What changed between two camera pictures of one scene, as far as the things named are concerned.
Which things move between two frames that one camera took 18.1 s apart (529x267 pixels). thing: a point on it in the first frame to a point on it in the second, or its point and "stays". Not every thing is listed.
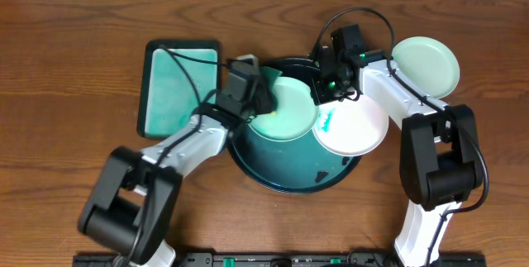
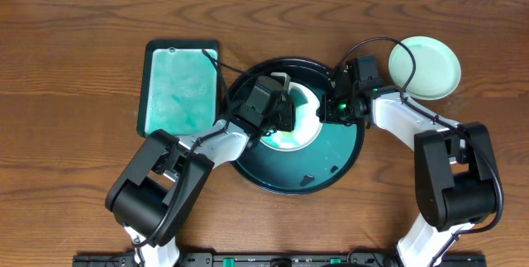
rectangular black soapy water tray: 176,78 stays
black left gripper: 262,102 to 285,116
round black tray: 292,167 stays
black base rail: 280,259 stays
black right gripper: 319,94 to 326,112
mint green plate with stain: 297,112 to 437,72
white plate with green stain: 350,127 to 307,125
